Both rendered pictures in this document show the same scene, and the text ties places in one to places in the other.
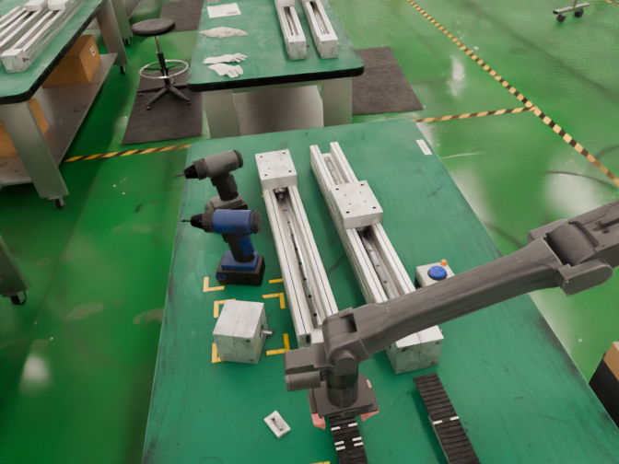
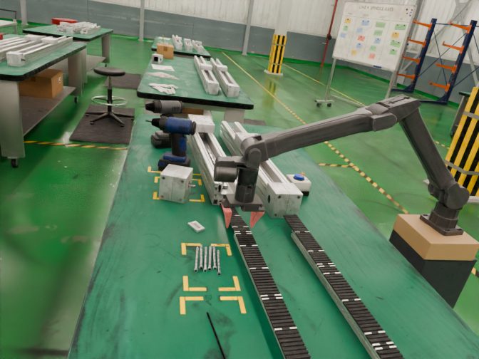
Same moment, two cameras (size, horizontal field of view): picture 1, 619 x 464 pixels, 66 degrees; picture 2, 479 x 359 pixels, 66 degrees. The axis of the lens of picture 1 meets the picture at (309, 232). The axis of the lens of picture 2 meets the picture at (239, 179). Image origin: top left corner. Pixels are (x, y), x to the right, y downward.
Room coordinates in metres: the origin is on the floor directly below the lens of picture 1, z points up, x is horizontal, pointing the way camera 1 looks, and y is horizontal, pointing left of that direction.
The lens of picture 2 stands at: (-0.49, 0.14, 1.39)
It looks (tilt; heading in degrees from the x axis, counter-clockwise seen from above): 23 degrees down; 351
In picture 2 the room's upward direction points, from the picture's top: 9 degrees clockwise
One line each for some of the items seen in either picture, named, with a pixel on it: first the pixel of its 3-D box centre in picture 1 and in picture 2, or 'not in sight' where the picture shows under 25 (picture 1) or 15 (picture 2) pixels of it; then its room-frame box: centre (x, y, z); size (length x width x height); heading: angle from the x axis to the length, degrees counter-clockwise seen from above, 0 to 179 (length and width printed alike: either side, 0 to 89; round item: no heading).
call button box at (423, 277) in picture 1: (432, 283); (295, 184); (0.83, -0.30, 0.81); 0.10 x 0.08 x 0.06; 99
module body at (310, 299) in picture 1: (290, 232); (207, 153); (1.06, 0.05, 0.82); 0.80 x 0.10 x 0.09; 9
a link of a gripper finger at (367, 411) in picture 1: (356, 406); (249, 214); (0.49, -0.06, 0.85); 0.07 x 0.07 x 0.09; 9
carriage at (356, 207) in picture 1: (355, 207); (250, 145); (1.09, -0.13, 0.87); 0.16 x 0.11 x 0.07; 9
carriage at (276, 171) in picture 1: (275, 172); (200, 126); (1.31, 0.09, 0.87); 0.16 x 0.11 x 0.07; 9
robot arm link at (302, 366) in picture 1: (318, 360); (236, 163); (0.48, 0.00, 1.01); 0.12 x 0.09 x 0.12; 94
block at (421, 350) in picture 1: (416, 339); (285, 200); (0.65, -0.22, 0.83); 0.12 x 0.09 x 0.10; 99
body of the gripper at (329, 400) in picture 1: (342, 388); (244, 193); (0.49, -0.04, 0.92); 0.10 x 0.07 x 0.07; 99
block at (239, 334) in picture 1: (247, 331); (179, 184); (0.71, 0.16, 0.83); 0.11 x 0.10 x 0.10; 78
